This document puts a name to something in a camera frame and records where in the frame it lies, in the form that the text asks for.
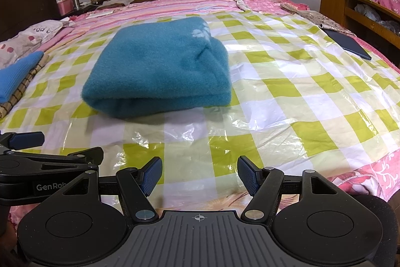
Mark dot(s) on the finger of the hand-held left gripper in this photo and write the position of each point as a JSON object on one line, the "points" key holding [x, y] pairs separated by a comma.
{"points": [[62, 160], [28, 138]]}

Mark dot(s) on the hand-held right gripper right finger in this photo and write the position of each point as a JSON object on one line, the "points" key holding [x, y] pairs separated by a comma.
{"points": [[248, 174]]}

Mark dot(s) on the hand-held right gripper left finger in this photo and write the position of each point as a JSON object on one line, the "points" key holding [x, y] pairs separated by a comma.
{"points": [[151, 174]]}

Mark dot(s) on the teal fuzzy sweater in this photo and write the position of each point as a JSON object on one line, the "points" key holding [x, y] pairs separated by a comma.
{"points": [[156, 73]]}

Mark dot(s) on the beige striped folded garment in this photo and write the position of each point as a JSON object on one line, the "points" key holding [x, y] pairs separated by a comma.
{"points": [[26, 85]]}

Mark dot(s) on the blue knit sweater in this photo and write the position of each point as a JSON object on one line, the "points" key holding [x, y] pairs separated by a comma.
{"points": [[15, 76]]}

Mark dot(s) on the grey pillow with pink dots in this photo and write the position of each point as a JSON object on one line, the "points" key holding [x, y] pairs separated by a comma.
{"points": [[25, 38]]}

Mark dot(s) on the pink storage box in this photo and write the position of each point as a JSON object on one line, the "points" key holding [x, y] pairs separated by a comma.
{"points": [[65, 6]]}

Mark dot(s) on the dark wooden headboard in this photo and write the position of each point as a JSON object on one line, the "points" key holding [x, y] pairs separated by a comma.
{"points": [[25, 1]]}

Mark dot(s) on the dark nightstand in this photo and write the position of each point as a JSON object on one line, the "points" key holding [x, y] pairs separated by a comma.
{"points": [[82, 9]]}

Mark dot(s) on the dark tablet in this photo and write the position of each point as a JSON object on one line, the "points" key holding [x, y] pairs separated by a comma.
{"points": [[347, 43]]}

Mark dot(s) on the pale grey pillow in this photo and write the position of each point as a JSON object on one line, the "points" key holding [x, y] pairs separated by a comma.
{"points": [[118, 1]]}

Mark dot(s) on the beige floral cloth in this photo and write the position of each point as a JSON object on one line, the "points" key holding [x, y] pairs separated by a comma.
{"points": [[241, 3]]}

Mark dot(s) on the brown patterned cloth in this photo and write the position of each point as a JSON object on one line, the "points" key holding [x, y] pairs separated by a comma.
{"points": [[318, 18]]}

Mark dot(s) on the pink striped quilt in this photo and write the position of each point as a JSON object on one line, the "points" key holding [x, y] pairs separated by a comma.
{"points": [[187, 4]]}

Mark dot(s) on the wooden shelf unit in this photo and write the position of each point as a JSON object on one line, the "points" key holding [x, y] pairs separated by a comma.
{"points": [[334, 1]]}

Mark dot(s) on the white plastic bag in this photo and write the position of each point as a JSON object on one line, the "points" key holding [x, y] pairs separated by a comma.
{"points": [[365, 10]]}

